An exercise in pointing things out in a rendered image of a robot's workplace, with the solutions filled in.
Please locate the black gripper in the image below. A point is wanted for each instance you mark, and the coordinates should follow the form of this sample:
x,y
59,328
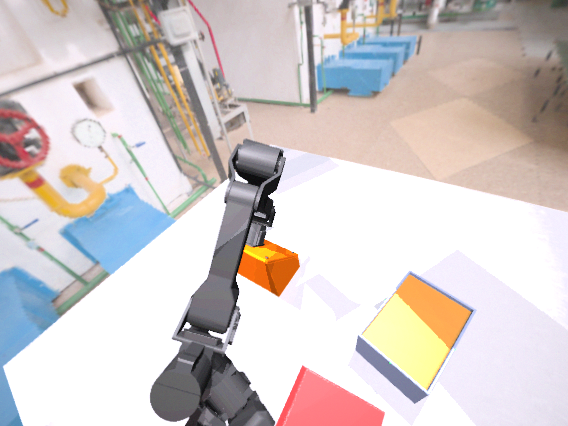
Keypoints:
x,y
231,396

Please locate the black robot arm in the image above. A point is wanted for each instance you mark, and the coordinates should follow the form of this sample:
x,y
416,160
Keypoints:
x,y
176,393

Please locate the red square lid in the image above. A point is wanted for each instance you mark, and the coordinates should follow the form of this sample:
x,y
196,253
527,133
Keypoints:
x,y
316,401

